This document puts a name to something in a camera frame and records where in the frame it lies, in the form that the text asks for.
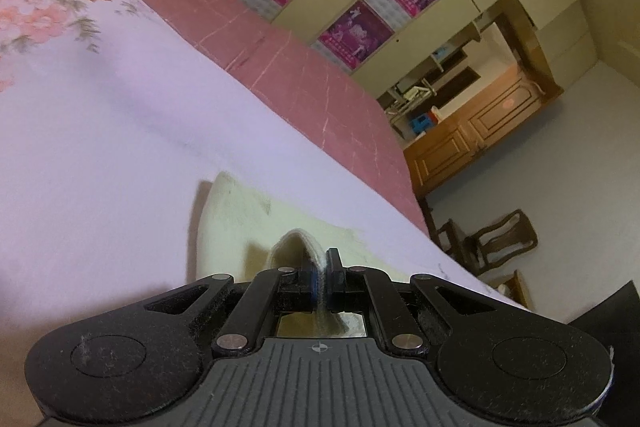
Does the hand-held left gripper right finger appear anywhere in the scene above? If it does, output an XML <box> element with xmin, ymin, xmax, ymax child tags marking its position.
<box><xmin>324</xmin><ymin>248</ymin><xmax>502</xmax><ymax>354</ymax></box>

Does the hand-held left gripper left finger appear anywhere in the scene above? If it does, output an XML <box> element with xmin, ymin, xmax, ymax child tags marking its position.
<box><xmin>142</xmin><ymin>256</ymin><xmax>318</xmax><ymax>356</ymax></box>

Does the cream knit sweater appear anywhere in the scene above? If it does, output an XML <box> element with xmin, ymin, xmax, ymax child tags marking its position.
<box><xmin>196</xmin><ymin>172</ymin><xmax>369</xmax><ymax>339</ymax></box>

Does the dark wooden chair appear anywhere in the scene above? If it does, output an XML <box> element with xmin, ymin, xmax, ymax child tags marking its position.
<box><xmin>434</xmin><ymin>209</ymin><xmax>539</xmax><ymax>279</ymax></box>

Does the metal stair railing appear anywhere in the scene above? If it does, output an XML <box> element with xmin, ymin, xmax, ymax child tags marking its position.
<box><xmin>384</xmin><ymin>78</ymin><xmax>437</xmax><ymax>120</ymax></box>

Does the wooden door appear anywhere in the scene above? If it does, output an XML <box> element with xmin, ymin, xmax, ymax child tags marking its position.
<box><xmin>402</xmin><ymin>63</ymin><xmax>546</xmax><ymax>202</ymax></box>

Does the pink blanket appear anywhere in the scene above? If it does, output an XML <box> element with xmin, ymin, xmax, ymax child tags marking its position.
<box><xmin>61</xmin><ymin>0</ymin><xmax>432</xmax><ymax>239</ymax></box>

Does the lilac floral bed sheet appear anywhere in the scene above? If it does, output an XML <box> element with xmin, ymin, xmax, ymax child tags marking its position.
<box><xmin>0</xmin><ymin>0</ymin><xmax>533</xmax><ymax>360</ymax></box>

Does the open shelf unit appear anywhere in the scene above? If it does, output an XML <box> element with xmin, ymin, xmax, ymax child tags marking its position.
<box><xmin>424</xmin><ymin>21</ymin><xmax>482</xmax><ymax>75</ymax></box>

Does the wooden door frame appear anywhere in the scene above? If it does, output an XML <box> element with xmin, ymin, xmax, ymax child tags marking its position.
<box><xmin>477</xmin><ymin>13</ymin><xmax>565</xmax><ymax>104</ymax></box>

